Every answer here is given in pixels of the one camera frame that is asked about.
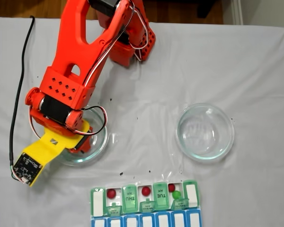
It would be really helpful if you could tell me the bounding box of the camera board on yellow mount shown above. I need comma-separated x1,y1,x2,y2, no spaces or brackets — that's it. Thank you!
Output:
10,152,44,187

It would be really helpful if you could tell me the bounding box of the clear glass bowl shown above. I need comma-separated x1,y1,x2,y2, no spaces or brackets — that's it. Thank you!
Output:
175,103,235,164
59,106,109,167

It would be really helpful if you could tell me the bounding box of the black camera cable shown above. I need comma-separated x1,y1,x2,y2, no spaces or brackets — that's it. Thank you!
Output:
8,15,36,183

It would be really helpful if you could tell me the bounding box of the white tablecloth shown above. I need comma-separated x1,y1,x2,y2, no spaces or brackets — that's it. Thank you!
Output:
0,17,284,227

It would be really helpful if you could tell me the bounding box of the white baseboard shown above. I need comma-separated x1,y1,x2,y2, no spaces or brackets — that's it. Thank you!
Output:
229,0,243,26

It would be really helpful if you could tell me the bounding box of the weekly pill organizer box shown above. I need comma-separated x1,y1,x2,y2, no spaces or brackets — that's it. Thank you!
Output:
89,179,203,227

